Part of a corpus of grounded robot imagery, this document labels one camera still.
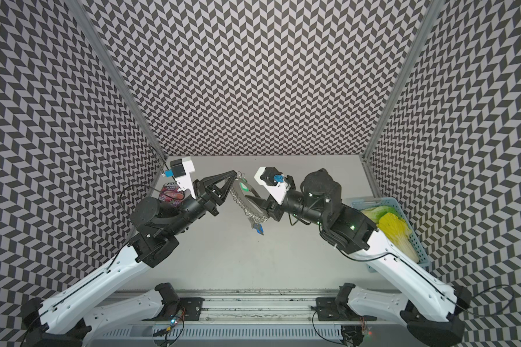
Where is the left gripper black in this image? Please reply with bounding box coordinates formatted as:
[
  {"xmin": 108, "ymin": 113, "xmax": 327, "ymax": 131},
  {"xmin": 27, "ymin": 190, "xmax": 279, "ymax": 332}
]
[{"xmin": 164, "ymin": 169, "xmax": 235, "ymax": 237}]

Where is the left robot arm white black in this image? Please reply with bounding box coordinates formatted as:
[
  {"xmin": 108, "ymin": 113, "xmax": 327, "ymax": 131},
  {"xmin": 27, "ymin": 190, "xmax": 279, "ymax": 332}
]
[{"xmin": 21, "ymin": 171, "xmax": 237, "ymax": 346}]

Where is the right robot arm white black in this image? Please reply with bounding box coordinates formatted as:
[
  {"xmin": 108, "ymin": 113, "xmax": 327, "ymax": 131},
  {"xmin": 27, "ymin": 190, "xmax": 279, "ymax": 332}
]
[{"xmin": 249, "ymin": 167, "xmax": 472, "ymax": 346}]

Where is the purple candy bag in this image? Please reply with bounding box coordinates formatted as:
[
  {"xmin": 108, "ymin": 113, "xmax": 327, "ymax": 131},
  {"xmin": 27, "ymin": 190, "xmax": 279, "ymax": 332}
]
[{"xmin": 159, "ymin": 182, "xmax": 186, "ymax": 207}]

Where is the yellow green plastic bag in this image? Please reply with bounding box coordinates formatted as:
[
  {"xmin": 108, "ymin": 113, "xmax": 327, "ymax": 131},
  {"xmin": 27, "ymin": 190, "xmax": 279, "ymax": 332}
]
[{"xmin": 361, "ymin": 206, "xmax": 419, "ymax": 263}]

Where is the left base wiring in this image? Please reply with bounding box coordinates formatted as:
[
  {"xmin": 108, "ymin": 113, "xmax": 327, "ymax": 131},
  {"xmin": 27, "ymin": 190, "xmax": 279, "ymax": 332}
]
[{"xmin": 153, "ymin": 309, "xmax": 188, "ymax": 347}]

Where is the base wiring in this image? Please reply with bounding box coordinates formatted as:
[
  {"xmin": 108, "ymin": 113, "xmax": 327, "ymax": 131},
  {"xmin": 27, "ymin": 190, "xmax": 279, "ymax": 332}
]
[
  {"xmin": 309, "ymin": 303, "xmax": 374, "ymax": 347},
  {"xmin": 153, "ymin": 309, "xmax": 188, "ymax": 347}
]

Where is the right base wiring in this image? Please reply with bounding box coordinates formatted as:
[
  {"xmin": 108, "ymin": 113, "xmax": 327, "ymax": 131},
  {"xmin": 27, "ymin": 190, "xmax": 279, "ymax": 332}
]
[{"xmin": 309, "ymin": 303, "xmax": 374, "ymax": 347}]

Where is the light blue plastic basket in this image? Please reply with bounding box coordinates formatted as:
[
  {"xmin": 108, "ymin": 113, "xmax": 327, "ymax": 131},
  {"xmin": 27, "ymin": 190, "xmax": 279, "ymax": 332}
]
[{"xmin": 344, "ymin": 197, "xmax": 431, "ymax": 270}]

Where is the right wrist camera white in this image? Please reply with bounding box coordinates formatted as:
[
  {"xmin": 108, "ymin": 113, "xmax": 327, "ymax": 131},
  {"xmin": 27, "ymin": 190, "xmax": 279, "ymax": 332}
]
[{"xmin": 254, "ymin": 166, "xmax": 295, "ymax": 205}]

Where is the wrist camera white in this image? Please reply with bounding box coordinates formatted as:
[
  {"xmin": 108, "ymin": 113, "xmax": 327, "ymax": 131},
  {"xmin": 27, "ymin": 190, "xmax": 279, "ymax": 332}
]
[
  {"xmin": 254, "ymin": 166, "xmax": 295, "ymax": 205},
  {"xmin": 164, "ymin": 157, "xmax": 196, "ymax": 198}
]

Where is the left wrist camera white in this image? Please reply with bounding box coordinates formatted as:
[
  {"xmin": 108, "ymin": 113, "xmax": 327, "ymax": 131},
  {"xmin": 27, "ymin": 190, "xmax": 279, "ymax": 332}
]
[{"xmin": 164, "ymin": 157, "xmax": 196, "ymax": 198}]

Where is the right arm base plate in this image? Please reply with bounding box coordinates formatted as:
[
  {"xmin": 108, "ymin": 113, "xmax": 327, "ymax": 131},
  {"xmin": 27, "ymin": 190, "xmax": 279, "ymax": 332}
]
[{"xmin": 315, "ymin": 297, "xmax": 377, "ymax": 322}]

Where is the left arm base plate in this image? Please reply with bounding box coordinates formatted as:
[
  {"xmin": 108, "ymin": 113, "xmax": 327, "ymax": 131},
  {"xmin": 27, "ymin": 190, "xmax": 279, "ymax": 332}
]
[{"xmin": 146, "ymin": 297, "xmax": 204, "ymax": 321}]

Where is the aluminium frame rail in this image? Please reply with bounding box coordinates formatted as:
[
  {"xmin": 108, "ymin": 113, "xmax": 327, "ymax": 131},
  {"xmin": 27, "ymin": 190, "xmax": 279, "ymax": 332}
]
[{"xmin": 87, "ymin": 291, "xmax": 422, "ymax": 346}]

